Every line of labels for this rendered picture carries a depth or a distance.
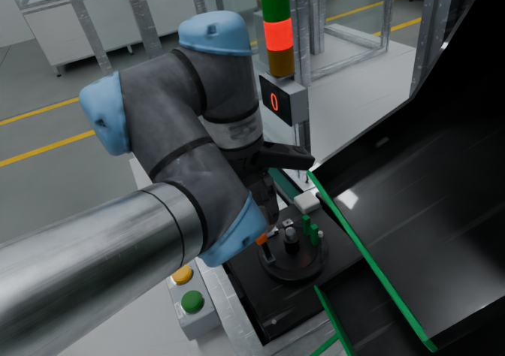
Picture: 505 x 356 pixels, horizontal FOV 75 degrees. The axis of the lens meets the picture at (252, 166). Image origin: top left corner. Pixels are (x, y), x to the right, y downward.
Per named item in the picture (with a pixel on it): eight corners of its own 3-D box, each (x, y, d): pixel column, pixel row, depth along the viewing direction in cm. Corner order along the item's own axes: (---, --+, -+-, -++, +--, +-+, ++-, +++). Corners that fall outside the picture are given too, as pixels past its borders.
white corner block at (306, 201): (304, 221, 75) (303, 209, 72) (294, 209, 78) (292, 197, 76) (322, 212, 76) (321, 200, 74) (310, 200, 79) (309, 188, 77)
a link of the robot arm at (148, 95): (128, 173, 28) (231, 119, 32) (63, 71, 29) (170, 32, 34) (134, 196, 35) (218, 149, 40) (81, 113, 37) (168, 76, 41)
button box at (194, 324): (189, 342, 63) (179, 327, 59) (163, 262, 78) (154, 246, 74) (222, 324, 64) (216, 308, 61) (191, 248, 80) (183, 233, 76)
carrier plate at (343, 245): (270, 343, 56) (269, 338, 54) (219, 245, 73) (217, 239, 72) (382, 276, 62) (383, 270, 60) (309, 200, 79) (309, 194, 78)
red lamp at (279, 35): (274, 52, 59) (271, 25, 56) (261, 46, 63) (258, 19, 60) (298, 45, 61) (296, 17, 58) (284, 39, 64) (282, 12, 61)
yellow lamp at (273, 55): (277, 79, 63) (274, 53, 60) (265, 70, 66) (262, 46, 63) (300, 70, 64) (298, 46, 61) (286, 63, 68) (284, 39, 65)
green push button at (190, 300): (186, 318, 61) (183, 313, 60) (180, 301, 64) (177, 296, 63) (207, 308, 62) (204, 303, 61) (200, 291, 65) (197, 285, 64)
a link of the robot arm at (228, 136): (244, 88, 46) (272, 111, 40) (249, 116, 49) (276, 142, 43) (194, 107, 44) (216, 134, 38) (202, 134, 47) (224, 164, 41)
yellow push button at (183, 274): (176, 289, 66) (173, 283, 65) (171, 274, 69) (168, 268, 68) (195, 279, 67) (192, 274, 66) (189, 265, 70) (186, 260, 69)
